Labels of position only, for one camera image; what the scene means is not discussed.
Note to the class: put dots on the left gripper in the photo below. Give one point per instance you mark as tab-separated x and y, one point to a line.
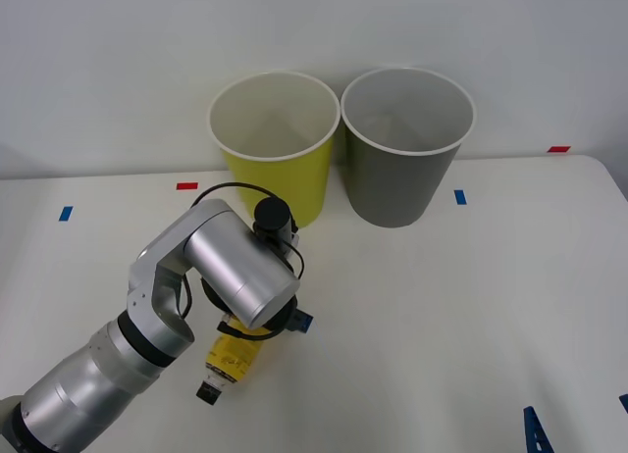
290	318

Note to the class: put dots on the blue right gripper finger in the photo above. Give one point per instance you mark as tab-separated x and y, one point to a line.
624	403
539	433

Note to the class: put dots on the yellow plastic bottle black cap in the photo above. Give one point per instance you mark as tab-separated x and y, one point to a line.
230	357

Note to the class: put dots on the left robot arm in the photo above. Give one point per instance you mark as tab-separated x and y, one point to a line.
235	266

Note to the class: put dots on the yellow-green plastic waste bin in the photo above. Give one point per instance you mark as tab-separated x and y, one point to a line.
279	178

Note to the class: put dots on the grey plastic waste bin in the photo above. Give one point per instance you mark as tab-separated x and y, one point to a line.
392	188

